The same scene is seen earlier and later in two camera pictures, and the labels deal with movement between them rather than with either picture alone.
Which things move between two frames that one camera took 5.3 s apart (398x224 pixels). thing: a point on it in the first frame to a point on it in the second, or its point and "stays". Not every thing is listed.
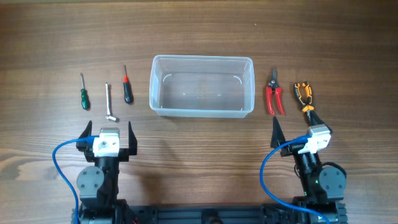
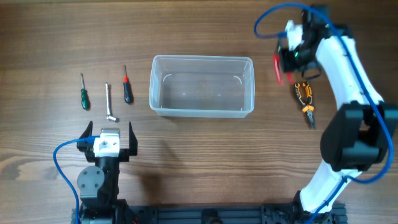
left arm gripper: [124, 153] stays
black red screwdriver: [127, 88] stays
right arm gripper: [278, 136] to [285, 63]
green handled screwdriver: [84, 93] stays
